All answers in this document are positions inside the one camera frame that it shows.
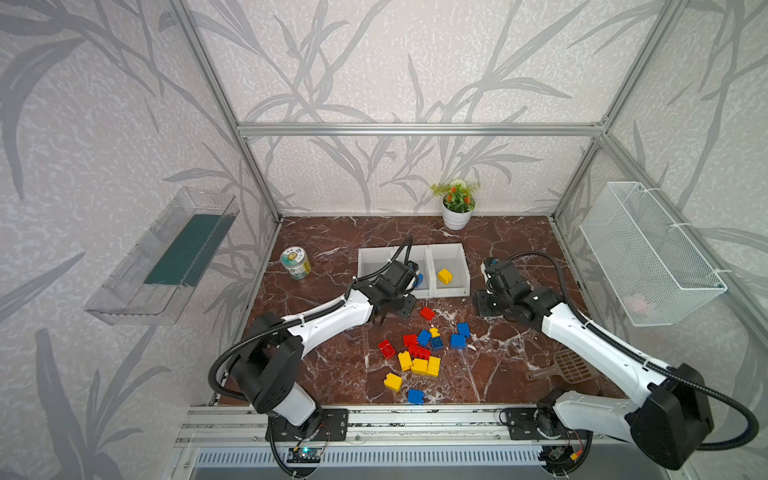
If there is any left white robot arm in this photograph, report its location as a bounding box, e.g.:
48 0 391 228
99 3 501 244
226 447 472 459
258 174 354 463
207 260 419 435

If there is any right white bin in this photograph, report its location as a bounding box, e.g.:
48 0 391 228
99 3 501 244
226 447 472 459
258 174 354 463
429 243 471 298

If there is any white wire mesh basket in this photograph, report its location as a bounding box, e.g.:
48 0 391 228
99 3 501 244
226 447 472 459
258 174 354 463
580 181 728 327

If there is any yellow lego tall brick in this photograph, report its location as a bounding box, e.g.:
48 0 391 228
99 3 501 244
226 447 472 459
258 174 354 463
398 351 413 372

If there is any brown slotted spatula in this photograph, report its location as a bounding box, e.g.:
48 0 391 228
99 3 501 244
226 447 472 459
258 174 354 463
525 349 600 385

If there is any green label tin can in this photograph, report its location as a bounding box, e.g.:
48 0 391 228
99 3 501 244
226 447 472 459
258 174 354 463
280 246 311 280

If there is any left white bin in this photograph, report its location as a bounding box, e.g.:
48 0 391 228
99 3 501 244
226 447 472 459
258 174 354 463
355 247 396 297

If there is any white bin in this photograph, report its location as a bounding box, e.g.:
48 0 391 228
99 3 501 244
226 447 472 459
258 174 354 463
355 247 396 297
390 245 433 299
429 243 471 298

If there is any yellow lego front left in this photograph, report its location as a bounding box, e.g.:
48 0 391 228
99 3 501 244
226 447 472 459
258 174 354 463
383 373 403 392

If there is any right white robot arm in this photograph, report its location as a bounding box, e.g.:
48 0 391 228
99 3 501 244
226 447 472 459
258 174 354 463
475 257 760 470

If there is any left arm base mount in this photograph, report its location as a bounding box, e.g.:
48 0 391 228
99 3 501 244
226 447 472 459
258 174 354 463
268 407 350 442

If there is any yellow lego pair brick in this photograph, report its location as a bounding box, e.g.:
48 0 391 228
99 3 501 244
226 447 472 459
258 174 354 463
411 356 441 378

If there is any potted plant white pot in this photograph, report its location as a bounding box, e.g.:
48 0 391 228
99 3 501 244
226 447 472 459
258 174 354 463
430 178 480 231

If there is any pink object in basket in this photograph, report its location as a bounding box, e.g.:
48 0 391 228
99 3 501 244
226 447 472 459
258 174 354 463
621 293 653 316

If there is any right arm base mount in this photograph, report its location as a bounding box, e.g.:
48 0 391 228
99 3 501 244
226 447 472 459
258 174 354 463
498 405 591 442

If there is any red square lego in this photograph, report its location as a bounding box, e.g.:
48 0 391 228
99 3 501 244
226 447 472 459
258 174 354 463
419 307 436 322

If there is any clear plastic wall shelf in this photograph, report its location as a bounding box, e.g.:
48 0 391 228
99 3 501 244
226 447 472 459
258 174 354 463
84 187 240 326

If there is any middle white bin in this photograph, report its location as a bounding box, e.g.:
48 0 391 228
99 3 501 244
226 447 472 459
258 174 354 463
390 245 433 299

